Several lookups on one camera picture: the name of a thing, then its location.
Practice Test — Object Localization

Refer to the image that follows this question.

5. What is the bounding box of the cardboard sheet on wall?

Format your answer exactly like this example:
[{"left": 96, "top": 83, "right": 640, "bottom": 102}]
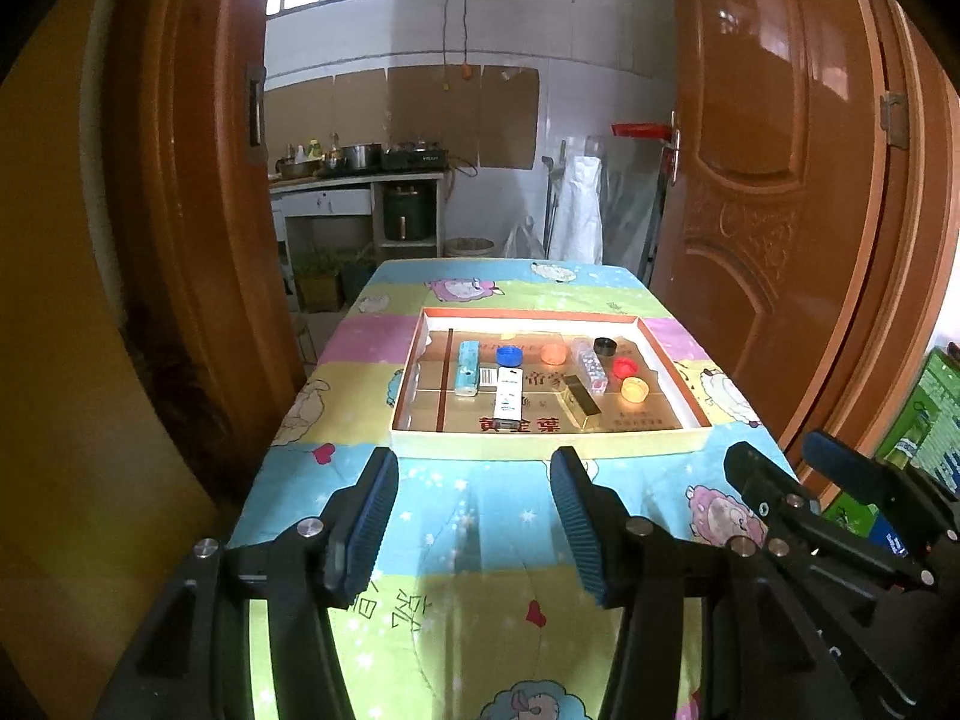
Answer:
[{"left": 264, "top": 66, "right": 541, "bottom": 170}]

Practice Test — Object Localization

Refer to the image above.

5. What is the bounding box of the clear box of dice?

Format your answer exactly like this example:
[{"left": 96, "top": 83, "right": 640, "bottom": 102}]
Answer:
[{"left": 571, "top": 337, "right": 608, "bottom": 397}]

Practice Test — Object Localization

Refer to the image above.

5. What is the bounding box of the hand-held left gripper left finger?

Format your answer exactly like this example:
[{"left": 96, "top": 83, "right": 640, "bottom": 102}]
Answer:
[{"left": 94, "top": 446, "right": 401, "bottom": 720}]

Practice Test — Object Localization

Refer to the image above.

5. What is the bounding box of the metal door hinge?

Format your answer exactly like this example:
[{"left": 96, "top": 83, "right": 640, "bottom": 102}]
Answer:
[{"left": 879, "top": 90, "right": 908, "bottom": 151}]

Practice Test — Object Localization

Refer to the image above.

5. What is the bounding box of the carved orange wooden door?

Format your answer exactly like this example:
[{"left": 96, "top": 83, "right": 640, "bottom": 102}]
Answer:
[{"left": 649, "top": 0, "right": 960, "bottom": 481}]

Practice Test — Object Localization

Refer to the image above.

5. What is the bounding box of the teal rectangular box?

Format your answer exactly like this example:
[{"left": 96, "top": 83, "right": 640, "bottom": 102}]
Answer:
[{"left": 454, "top": 340, "right": 482, "bottom": 398}]

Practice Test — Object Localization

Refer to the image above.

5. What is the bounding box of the metal door handle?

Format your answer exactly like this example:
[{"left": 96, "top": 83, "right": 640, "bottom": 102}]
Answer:
[{"left": 667, "top": 111, "right": 687, "bottom": 188}]

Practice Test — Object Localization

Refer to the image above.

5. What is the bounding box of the shallow cardboard tray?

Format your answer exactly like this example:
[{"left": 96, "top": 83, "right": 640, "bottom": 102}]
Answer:
[{"left": 388, "top": 305, "right": 713, "bottom": 461}]

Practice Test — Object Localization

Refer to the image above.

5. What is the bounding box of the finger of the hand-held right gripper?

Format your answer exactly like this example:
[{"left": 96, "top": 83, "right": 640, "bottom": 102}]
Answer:
[
  {"left": 724, "top": 441, "right": 940, "bottom": 593},
  {"left": 801, "top": 430, "right": 960, "bottom": 535}
]

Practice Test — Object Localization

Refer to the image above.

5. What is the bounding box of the metal door latch plate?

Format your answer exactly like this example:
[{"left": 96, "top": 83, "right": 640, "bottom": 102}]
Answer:
[{"left": 246, "top": 67, "right": 269, "bottom": 162}]

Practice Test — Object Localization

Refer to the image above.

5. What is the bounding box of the black gas stove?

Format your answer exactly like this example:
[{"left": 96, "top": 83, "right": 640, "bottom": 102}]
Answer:
[{"left": 382, "top": 146, "right": 451, "bottom": 170}]

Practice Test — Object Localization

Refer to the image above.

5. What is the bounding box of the gold rectangular box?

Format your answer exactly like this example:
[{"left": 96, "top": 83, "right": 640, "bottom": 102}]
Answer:
[{"left": 561, "top": 373, "right": 603, "bottom": 428}]

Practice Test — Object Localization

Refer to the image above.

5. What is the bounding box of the crate of green plants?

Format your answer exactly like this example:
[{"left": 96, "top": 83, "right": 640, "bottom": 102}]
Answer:
[{"left": 292, "top": 255, "right": 346, "bottom": 312}]

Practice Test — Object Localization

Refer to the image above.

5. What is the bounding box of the long white box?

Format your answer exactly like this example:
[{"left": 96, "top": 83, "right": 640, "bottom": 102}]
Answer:
[{"left": 493, "top": 366, "right": 526, "bottom": 432}]

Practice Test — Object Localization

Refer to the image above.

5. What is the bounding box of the kitchen counter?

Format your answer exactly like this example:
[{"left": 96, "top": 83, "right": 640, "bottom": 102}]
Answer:
[{"left": 268, "top": 169, "right": 451, "bottom": 260}]

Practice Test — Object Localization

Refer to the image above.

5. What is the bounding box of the white plastic bag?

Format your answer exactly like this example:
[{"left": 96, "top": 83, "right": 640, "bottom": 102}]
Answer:
[{"left": 551, "top": 154, "right": 605, "bottom": 263}]

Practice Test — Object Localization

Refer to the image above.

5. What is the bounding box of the dark air fryer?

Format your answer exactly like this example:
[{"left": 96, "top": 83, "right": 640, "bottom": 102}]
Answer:
[{"left": 382, "top": 181, "right": 436, "bottom": 242}]

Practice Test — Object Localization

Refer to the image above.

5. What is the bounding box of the green printed carton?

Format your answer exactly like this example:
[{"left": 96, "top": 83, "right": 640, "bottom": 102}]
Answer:
[{"left": 877, "top": 349, "right": 960, "bottom": 496}]

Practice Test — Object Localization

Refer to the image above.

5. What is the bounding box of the cartoon printed tablecloth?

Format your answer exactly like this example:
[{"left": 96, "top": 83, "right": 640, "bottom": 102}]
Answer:
[{"left": 225, "top": 257, "right": 800, "bottom": 720}]

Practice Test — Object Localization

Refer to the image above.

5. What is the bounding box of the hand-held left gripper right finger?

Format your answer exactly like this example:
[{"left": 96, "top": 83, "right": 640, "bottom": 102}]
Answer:
[{"left": 549, "top": 446, "right": 852, "bottom": 720}]

